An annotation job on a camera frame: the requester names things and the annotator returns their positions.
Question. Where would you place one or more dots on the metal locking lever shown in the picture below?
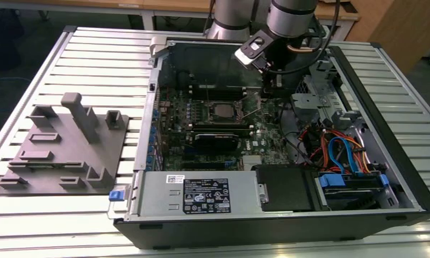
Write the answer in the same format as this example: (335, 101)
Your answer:
(251, 112)

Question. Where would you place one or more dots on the silver CPU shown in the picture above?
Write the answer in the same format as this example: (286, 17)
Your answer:
(223, 110)

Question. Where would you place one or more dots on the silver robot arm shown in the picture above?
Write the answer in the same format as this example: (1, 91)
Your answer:
(290, 18)

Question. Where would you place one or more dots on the CPU socket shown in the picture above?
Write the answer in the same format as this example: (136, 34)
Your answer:
(211, 119)

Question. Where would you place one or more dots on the black drive bay cover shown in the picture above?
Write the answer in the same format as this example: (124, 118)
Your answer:
(286, 188)

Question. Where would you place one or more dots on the metal drive cage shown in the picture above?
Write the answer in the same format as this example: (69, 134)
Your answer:
(303, 103)

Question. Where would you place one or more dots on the wooden desk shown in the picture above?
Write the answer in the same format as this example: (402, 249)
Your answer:
(343, 13)

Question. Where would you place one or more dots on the green motherboard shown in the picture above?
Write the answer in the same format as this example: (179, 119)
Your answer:
(271, 150)

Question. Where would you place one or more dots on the wooden cabinet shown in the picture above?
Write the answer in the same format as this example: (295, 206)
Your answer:
(397, 27)

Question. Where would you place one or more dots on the black graphics card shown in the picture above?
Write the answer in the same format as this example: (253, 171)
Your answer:
(214, 143)

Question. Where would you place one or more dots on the silver heat sink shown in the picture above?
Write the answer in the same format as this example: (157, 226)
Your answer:
(251, 159)

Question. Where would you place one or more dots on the hard disk in blue carrier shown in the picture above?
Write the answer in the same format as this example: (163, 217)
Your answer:
(331, 181)

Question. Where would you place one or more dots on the silver power supply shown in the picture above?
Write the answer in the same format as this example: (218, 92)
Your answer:
(157, 199)

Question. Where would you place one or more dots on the black PC case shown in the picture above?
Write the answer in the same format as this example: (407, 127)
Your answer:
(271, 231)

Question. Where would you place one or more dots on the grey parts rack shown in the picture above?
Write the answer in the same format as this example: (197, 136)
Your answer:
(74, 150)

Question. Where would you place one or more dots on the blue case latch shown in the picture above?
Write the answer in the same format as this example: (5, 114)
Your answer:
(114, 195)

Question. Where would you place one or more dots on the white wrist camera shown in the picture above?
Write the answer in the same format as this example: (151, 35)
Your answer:
(251, 49)

